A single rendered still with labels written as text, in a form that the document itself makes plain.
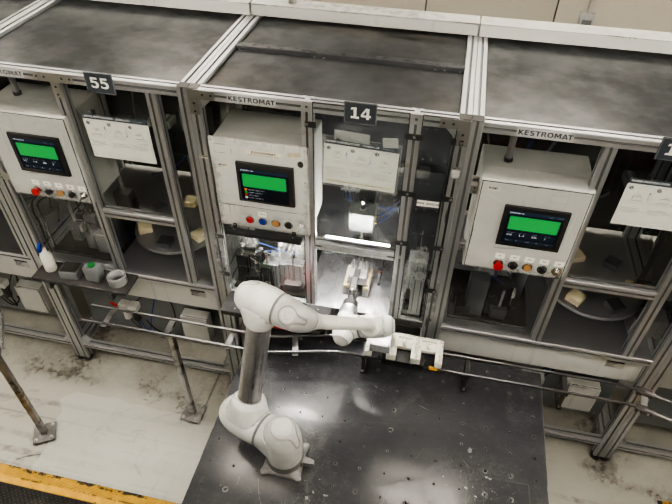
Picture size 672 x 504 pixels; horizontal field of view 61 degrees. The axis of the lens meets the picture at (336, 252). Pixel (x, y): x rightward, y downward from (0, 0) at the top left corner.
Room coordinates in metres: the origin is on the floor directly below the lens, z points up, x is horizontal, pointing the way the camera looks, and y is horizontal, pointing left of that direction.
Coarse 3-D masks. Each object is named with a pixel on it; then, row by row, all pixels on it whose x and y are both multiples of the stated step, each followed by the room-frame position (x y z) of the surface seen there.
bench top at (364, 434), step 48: (288, 384) 1.62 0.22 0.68; (336, 384) 1.62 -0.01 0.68; (384, 384) 1.63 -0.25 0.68; (432, 384) 1.63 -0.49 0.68; (480, 384) 1.64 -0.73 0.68; (336, 432) 1.36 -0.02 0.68; (384, 432) 1.37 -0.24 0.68; (432, 432) 1.37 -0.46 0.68; (480, 432) 1.37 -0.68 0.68; (528, 432) 1.38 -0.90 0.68; (192, 480) 1.13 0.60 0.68; (240, 480) 1.13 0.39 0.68; (288, 480) 1.13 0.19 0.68; (336, 480) 1.14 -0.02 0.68; (384, 480) 1.14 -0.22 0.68; (432, 480) 1.14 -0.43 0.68; (480, 480) 1.15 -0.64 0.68; (528, 480) 1.15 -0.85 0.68
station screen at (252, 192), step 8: (240, 168) 1.97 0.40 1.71; (240, 176) 1.97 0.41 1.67; (264, 176) 1.95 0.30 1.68; (272, 176) 1.94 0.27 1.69; (280, 176) 1.93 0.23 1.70; (248, 192) 1.96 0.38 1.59; (256, 192) 1.96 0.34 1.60; (264, 192) 1.95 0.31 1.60; (272, 192) 1.94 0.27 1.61; (280, 192) 1.93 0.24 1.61; (288, 192) 1.93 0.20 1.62; (256, 200) 1.96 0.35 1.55; (264, 200) 1.95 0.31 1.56; (272, 200) 1.94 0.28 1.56; (280, 200) 1.94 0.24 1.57; (288, 200) 1.93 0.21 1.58
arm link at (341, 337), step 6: (342, 312) 1.77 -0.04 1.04; (348, 312) 1.77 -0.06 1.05; (336, 330) 1.67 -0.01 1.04; (342, 330) 1.66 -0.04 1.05; (348, 330) 1.66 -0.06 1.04; (354, 330) 1.67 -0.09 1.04; (336, 336) 1.64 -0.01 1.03; (342, 336) 1.63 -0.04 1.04; (348, 336) 1.64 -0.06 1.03; (354, 336) 1.66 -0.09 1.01; (336, 342) 1.63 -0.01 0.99; (342, 342) 1.63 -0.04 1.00; (348, 342) 1.63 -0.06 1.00
